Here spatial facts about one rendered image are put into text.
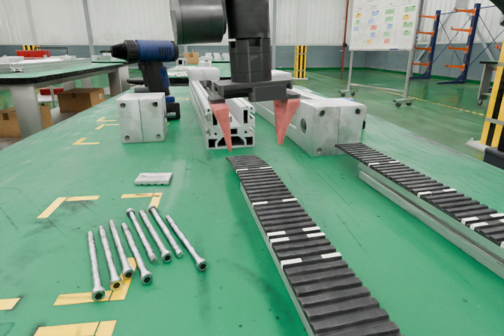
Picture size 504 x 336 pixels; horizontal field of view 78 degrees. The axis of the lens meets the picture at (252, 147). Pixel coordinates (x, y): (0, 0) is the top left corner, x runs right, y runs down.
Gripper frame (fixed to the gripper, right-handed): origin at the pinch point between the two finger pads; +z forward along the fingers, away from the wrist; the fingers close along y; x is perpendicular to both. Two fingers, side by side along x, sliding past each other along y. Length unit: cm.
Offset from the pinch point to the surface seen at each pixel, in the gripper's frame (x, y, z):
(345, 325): 30.3, 2.3, 2.6
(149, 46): -46, 16, -15
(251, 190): 10.9, 3.4, 2.4
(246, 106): -16.9, -2.7, -2.1
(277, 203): 14.3, 1.4, 2.7
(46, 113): -297, 137, 40
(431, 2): -969, -902, -117
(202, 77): -74, 1, -3
